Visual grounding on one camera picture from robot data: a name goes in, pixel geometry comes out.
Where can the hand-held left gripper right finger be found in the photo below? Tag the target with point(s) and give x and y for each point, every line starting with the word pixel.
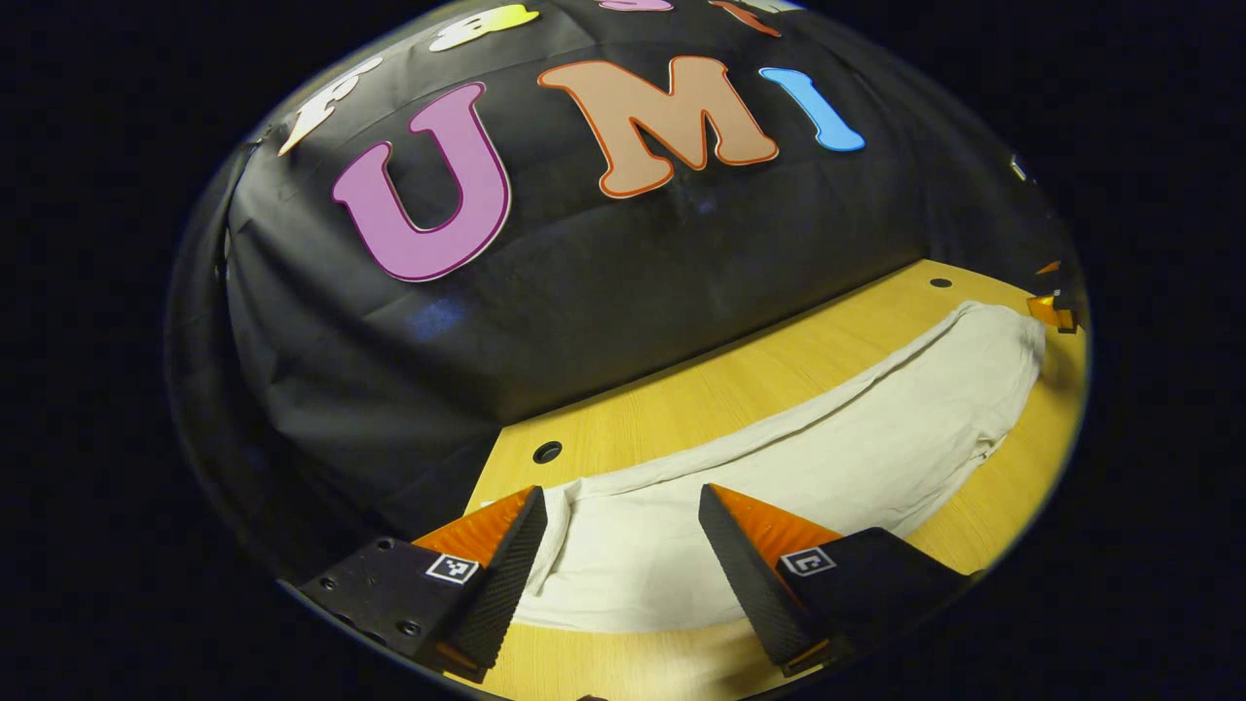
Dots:
pixel 745 574

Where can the black backdrop cloth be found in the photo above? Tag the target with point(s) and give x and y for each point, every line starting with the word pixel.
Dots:
pixel 633 282

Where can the white jeans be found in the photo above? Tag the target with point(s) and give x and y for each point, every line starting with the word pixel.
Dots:
pixel 779 477

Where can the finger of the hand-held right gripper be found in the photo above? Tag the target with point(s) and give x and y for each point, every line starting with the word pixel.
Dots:
pixel 1053 312
pixel 1049 267

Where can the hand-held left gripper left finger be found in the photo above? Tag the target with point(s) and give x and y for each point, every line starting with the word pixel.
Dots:
pixel 506 584

